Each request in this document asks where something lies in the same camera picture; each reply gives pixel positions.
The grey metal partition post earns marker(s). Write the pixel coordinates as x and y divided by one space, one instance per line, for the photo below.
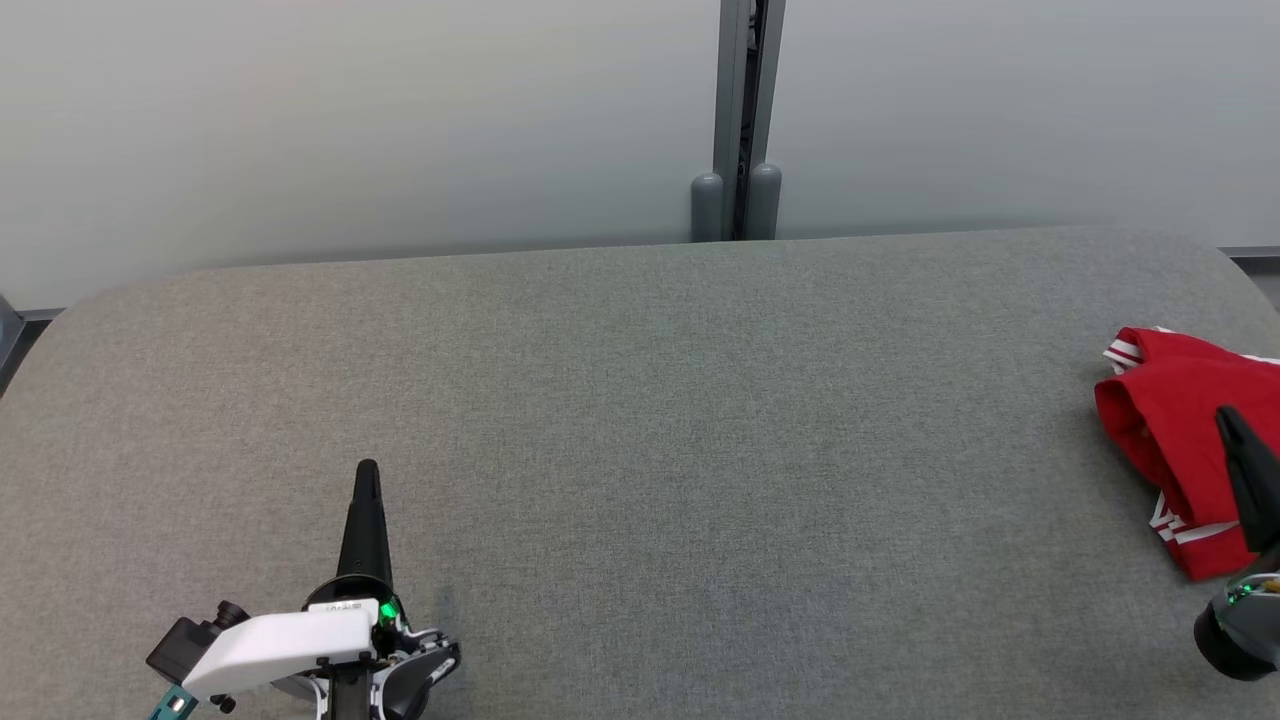
730 100

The red garment with white trim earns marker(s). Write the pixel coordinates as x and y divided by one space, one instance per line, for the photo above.
1200 555

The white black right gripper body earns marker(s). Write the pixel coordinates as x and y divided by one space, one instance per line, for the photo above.
1245 630

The grey rounded post cap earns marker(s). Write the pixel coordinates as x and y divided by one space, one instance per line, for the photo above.
707 207
765 200

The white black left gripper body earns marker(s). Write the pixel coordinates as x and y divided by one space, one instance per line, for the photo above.
270 645

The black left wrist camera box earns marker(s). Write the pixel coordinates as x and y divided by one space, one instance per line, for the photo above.
185 645

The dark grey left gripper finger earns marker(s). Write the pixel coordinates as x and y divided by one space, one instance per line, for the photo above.
365 530

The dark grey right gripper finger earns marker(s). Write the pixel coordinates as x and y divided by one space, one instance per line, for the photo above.
1255 480

